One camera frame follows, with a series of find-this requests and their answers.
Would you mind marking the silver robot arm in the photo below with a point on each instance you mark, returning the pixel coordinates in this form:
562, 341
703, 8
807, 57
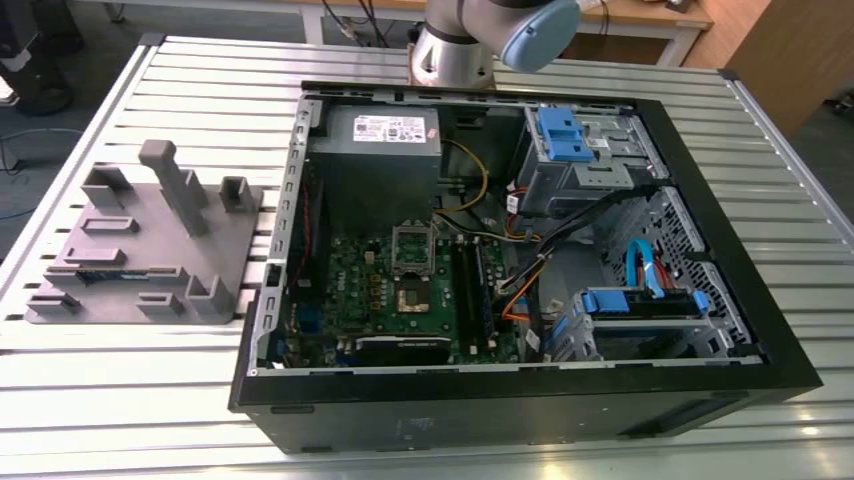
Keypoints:
453, 55

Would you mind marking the green Dell motherboard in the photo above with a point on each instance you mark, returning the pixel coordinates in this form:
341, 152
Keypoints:
353, 260

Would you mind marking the black RAM slot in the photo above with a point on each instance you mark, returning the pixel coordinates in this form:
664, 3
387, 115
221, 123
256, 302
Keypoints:
464, 295
469, 295
477, 295

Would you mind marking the red inspection sticker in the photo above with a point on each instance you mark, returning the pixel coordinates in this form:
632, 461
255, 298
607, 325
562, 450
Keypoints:
432, 134

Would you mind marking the black graphics card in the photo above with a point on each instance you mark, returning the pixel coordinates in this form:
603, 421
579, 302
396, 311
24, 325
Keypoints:
400, 350

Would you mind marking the grey power supply unit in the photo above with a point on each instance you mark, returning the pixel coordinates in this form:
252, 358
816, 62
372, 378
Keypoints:
393, 127

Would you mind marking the blue plastic bay latch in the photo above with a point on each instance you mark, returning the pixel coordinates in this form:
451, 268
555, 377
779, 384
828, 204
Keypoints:
560, 135

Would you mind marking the silver disk bay with latch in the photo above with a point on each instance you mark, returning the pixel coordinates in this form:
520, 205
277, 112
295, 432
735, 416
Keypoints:
600, 175

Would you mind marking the hard disk in blue carrier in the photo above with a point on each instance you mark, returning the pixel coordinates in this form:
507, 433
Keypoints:
607, 303

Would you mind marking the black PC case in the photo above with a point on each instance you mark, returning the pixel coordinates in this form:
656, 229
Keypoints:
467, 415

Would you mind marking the grey parts rack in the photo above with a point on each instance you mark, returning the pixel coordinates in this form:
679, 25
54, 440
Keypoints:
153, 240

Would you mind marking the RAM stick with blue label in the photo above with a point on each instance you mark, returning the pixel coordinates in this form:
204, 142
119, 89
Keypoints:
113, 275

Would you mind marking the wooden desk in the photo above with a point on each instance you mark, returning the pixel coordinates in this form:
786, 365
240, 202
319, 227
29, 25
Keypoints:
640, 15

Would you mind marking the black table corner cap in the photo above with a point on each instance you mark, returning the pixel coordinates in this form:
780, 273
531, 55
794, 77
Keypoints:
149, 40
728, 75

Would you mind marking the wooden cabinet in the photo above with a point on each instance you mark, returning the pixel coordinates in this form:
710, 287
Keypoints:
794, 60

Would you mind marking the dark floor equipment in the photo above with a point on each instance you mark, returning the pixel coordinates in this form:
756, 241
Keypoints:
40, 85

